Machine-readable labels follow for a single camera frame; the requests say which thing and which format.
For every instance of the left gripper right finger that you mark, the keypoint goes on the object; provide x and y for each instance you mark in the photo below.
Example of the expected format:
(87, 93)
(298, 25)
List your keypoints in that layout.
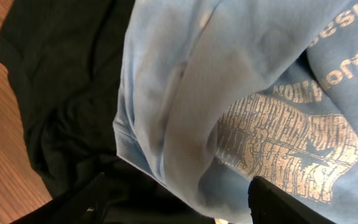
(271, 205)

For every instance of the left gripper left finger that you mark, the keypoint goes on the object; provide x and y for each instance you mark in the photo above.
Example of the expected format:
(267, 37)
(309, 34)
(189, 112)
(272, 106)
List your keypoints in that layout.
(125, 199)

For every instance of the light blue t-shirt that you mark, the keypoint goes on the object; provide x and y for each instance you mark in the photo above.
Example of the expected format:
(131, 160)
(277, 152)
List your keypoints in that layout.
(214, 93)

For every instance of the black t-shirt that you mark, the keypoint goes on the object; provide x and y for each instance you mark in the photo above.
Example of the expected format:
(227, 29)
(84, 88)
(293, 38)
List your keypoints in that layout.
(63, 59)

